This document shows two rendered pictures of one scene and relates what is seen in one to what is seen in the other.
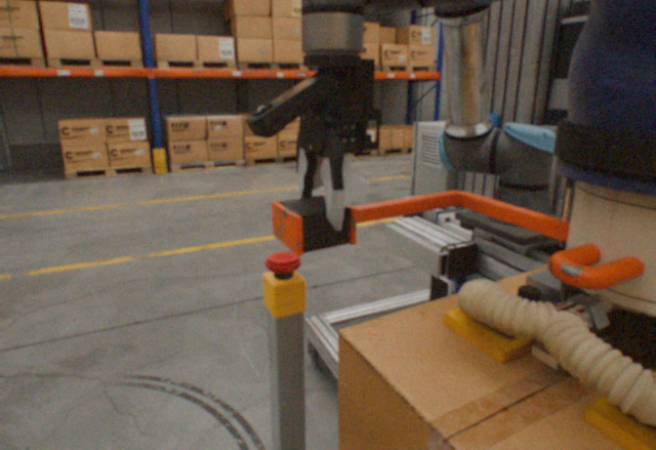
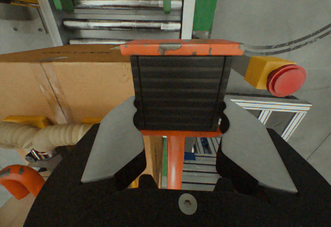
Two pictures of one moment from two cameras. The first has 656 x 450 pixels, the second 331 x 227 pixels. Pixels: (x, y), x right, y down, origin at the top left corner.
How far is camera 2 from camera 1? 0.52 m
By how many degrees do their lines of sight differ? 65
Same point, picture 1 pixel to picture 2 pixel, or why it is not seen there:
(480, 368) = (83, 107)
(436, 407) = (60, 71)
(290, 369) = not seen: hidden behind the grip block
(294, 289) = (256, 77)
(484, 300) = (61, 132)
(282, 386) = not seen: hidden behind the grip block
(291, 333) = (241, 65)
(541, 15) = not seen: outside the picture
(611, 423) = (31, 120)
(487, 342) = (90, 121)
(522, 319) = (40, 133)
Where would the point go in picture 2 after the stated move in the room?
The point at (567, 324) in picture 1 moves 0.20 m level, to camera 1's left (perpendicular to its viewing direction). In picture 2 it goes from (18, 142) to (9, 30)
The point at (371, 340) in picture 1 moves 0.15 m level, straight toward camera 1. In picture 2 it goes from (122, 75) to (42, 26)
